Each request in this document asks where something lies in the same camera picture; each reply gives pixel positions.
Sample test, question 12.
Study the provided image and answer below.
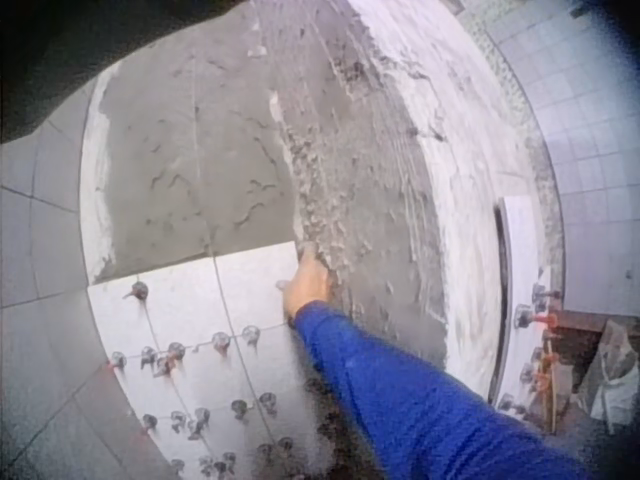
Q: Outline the crumpled plastic bag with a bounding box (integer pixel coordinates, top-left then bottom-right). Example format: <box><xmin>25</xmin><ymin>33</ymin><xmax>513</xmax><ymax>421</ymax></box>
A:
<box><xmin>574</xmin><ymin>318</ymin><xmax>640</xmax><ymax>437</ymax></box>

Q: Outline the group of white wall tiles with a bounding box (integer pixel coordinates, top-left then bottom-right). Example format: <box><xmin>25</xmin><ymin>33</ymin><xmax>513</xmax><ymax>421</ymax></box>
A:
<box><xmin>85</xmin><ymin>239</ymin><xmax>351</xmax><ymax>480</ymax></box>

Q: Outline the row of red-wedge levelling clips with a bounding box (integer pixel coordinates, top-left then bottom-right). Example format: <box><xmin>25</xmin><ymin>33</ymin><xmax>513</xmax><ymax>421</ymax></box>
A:
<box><xmin>497</xmin><ymin>279</ymin><xmax>564</xmax><ymax>419</ymax></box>

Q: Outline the brown wooden board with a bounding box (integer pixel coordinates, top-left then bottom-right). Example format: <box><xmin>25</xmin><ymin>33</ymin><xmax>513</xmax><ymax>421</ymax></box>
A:
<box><xmin>548</xmin><ymin>308</ymin><xmax>609</xmax><ymax>369</ymax></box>

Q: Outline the grey mortar layer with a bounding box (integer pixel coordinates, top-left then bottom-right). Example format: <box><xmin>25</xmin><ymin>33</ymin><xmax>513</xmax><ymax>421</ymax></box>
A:
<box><xmin>92</xmin><ymin>0</ymin><xmax>451</xmax><ymax>371</ymax></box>

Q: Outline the person's right hand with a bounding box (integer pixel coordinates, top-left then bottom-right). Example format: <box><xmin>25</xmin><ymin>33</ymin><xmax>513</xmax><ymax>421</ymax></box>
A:
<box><xmin>275</xmin><ymin>241</ymin><xmax>335</xmax><ymax>329</ymax></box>

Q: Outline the group of tile levelling clips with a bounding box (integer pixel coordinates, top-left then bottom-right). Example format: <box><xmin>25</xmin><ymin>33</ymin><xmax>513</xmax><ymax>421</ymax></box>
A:
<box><xmin>107</xmin><ymin>279</ymin><xmax>301</xmax><ymax>479</ymax></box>

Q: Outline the white tile panel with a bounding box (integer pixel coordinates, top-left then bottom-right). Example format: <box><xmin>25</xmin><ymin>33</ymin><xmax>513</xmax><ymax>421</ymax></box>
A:
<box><xmin>492</xmin><ymin>195</ymin><xmax>546</xmax><ymax>416</ymax></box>

